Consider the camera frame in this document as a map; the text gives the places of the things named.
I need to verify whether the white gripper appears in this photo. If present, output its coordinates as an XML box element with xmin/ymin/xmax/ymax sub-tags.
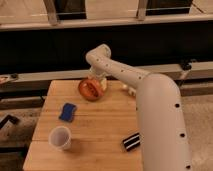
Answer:
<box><xmin>89</xmin><ymin>67</ymin><xmax>107</xmax><ymax>88</ymax></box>

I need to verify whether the red pepper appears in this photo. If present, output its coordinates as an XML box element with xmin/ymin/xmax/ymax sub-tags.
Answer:
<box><xmin>83</xmin><ymin>80</ymin><xmax>99</xmax><ymax>98</ymax></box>

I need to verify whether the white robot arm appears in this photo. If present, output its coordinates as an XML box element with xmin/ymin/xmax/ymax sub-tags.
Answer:
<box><xmin>85</xmin><ymin>44</ymin><xmax>193</xmax><ymax>171</ymax></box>

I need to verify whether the orange ceramic bowl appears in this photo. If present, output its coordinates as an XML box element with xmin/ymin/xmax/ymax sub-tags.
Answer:
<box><xmin>78</xmin><ymin>78</ymin><xmax>107</xmax><ymax>101</ymax></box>

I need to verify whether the small white object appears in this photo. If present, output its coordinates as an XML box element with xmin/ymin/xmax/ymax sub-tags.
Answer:
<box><xmin>122</xmin><ymin>84</ymin><xmax>136</xmax><ymax>96</ymax></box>

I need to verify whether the blue sponge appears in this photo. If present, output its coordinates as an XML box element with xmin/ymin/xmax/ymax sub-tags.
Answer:
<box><xmin>59</xmin><ymin>103</ymin><xmax>77</xmax><ymax>122</ymax></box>

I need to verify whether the black white striped block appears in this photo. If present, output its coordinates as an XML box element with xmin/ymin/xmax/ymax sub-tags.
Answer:
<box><xmin>122</xmin><ymin>133</ymin><xmax>140</xmax><ymax>151</ymax></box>

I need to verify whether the black object on floor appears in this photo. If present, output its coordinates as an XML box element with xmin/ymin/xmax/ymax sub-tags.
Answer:
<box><xmin>0</xmin><ymin>115</ymin><xmax>19</xmax><ymax>130</ymax></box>

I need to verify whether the grey metal rail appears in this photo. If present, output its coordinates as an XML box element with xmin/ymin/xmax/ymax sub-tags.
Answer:
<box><xmin>0</xmin><ymin>61</ymin><xmax>213</xmax><ymax>92</ymax></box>

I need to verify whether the black clamp on rail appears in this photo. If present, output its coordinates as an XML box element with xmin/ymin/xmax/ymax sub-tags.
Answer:
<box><xmin>180</xmin><ymin>59</ymin><xmax>196</xmax><ymax>71</ymax></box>

